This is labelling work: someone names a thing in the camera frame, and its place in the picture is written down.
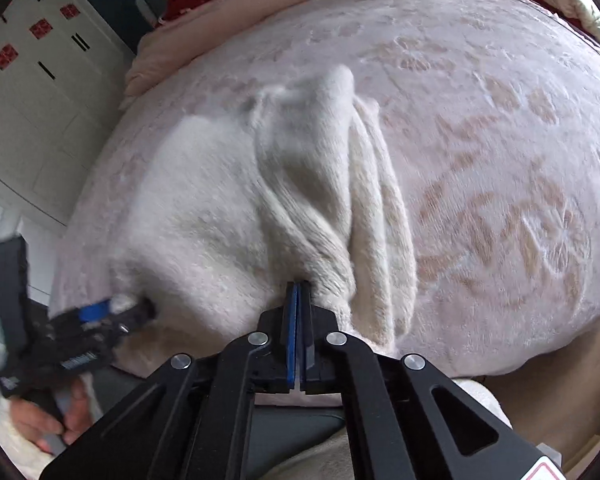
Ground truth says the white fuzzy knit sweater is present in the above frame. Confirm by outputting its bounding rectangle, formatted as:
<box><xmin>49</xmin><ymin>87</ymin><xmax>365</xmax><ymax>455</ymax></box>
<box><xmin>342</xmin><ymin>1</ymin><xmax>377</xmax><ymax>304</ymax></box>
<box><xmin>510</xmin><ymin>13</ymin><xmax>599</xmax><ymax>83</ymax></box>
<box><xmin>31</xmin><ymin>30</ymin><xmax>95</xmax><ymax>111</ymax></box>
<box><xmin>109</xmin><ymin>65</ymin><xmax>417</xmax><ymax>376</ymax></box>

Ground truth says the person's left hand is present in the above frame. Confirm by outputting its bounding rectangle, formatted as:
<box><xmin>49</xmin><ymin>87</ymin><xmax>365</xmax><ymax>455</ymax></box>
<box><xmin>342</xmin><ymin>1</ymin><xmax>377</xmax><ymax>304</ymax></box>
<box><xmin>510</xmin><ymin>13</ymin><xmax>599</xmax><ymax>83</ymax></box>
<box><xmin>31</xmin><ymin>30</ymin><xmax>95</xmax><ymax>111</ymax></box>
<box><xmin>9</xmin><ymin>377</ymin><xmax>93</xmax><ymax>454</ymax></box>

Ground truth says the speckled fleece trouser leg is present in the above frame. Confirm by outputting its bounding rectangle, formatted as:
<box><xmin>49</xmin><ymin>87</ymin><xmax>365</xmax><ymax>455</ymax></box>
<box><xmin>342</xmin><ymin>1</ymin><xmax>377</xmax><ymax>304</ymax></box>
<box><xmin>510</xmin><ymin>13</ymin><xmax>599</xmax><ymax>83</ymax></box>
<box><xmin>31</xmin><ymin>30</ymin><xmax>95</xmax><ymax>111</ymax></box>
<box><xmin>270</xmin><ymin>376</ymin><xmax>514</xmax><ymax>480</ymax></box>

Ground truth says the pink floral bed blanket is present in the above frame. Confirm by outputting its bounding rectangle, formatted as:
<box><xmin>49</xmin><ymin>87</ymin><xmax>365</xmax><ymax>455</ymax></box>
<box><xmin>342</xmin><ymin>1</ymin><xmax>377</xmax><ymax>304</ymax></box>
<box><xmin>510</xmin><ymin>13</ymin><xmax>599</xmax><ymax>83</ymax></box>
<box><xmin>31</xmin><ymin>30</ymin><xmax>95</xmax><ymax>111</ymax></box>
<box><xmin>50</xmin><ymin>0</ymin><xmax>600</xmax><ymax>377</ymax></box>

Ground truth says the white wardrobe with handles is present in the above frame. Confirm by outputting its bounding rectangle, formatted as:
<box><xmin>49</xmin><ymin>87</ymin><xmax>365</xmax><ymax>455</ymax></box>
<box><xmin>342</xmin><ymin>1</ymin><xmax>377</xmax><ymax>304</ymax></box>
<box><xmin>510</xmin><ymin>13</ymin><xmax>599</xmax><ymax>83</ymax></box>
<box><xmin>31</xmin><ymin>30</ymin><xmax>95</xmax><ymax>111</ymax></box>
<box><xmin>0</xmin><ymin>0</ymin><xmax>132</xmax><ymax>304</ymax></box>

